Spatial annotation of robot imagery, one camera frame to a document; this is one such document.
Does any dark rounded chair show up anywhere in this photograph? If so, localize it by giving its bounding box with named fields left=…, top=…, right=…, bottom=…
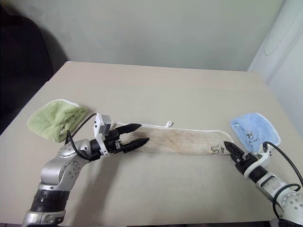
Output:
left=0, top=4, right=68, bottom=137

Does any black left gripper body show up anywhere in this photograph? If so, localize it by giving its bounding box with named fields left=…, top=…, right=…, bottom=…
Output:
left=105, top=128, right=125, bottom=155

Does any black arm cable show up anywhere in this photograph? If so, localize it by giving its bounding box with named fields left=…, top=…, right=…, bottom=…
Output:
left=262, top=141, right=303, bottom=221
left=64, top=114, right=98, bottom=162

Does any white partition panel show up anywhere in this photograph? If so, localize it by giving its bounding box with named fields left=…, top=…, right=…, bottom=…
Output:
left=247, top=0, right=303, bottom=100

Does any green towel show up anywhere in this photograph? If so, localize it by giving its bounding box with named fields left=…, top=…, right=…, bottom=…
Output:
left=27, top=99, right=88, bottom=143

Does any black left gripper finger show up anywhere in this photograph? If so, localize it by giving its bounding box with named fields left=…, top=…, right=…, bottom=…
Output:
left=117, top=122, right=143, bottom=136
left=123, top=137, right=151, bottom=153

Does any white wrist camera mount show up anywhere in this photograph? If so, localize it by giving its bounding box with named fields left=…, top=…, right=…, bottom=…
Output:
left=245, top=142, right=272, bottom=178
left=93, top=113, right=112, bottom=157

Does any beige towel with white trim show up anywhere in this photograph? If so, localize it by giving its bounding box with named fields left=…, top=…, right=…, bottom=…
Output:
left=110, top=121, right=238, bottom=158

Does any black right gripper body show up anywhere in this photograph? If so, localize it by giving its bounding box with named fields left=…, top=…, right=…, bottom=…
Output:
left=234, top=153, right=258, bottom=176

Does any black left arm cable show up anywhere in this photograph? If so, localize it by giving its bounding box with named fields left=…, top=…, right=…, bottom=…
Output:
left=64, top=114, right=98, bottom=162

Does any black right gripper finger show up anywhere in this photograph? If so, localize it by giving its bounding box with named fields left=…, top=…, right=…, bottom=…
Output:
left=223, top=141, right=243, bottom=162

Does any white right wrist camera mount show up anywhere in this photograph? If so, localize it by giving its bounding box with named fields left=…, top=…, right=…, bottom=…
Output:
left=245, top=142, right=272, bottom=178

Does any blue towel with print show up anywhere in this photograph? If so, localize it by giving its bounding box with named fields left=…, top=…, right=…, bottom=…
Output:
left=229, top=113, right=282, bottom=153

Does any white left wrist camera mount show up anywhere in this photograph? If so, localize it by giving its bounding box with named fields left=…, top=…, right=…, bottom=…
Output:
left=93, top=113, right=112, bottom=157

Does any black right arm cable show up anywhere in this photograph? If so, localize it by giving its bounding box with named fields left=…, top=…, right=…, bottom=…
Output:
left=262, top=141, right=303, bottom=221

